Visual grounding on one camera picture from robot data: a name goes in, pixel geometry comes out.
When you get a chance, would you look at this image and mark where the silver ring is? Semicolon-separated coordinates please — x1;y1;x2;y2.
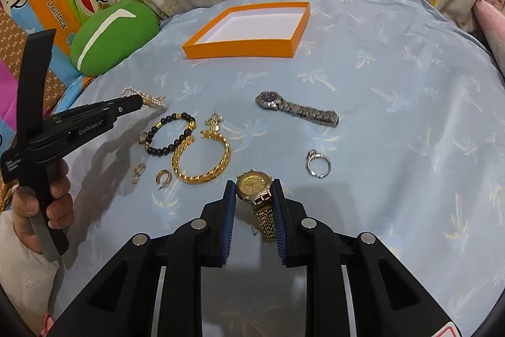
306;149;332;180

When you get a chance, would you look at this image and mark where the pink pillow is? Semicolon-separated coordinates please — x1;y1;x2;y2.
473;0;505;73

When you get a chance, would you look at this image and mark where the silver wristwatch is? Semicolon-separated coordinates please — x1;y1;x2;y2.
255;91;340;127

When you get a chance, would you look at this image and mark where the light blue palm cloth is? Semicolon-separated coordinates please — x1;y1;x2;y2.
50;0;504;336

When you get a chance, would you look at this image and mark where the white sleeve forearm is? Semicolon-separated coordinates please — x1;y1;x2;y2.
0;211;59;336

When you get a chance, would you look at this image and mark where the green plush pillow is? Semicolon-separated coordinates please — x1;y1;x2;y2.
70;0;159;77

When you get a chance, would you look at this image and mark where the black bead bracelet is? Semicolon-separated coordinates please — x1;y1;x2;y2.
144;112;198;158

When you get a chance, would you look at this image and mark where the orange shallow box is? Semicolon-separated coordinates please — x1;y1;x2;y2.
182;2;311;59

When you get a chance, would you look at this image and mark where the left hand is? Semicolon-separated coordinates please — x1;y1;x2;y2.
10;158;75;256

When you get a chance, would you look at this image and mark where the pearl bracelet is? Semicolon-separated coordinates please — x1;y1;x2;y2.
120;86;169;111

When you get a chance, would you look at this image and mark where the small gold earring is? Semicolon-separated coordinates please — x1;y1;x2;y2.
131;163;146;185

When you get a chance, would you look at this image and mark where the gold pendant charm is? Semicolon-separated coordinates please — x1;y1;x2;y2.
205;113;223;132

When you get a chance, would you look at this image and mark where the gold hoop earring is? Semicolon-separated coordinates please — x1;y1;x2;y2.
155;169;172;190

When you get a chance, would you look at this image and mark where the gold chain bracelet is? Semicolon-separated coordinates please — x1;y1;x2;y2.
171;127;233;186

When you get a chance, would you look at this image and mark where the colourful cartoon bedsheet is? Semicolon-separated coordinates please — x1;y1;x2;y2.
0;0;108;204

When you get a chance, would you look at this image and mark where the gold wristwatch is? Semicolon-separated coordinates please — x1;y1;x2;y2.
236;170;276;242

